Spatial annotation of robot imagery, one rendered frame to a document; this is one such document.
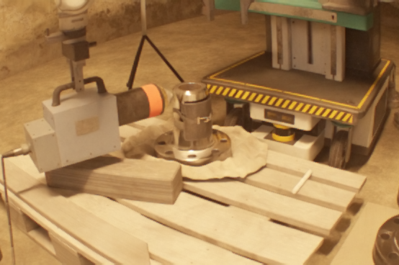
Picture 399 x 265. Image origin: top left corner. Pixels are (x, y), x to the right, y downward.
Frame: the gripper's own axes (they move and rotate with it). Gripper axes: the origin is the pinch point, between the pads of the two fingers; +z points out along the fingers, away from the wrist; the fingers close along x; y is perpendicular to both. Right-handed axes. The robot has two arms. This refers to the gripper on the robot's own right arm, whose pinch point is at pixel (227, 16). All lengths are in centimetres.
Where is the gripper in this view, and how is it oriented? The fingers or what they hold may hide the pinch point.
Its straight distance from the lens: 156.0
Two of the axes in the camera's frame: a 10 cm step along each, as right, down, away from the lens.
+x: -8.2, -1.9, 5.4
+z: 0.4, 9.2, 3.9
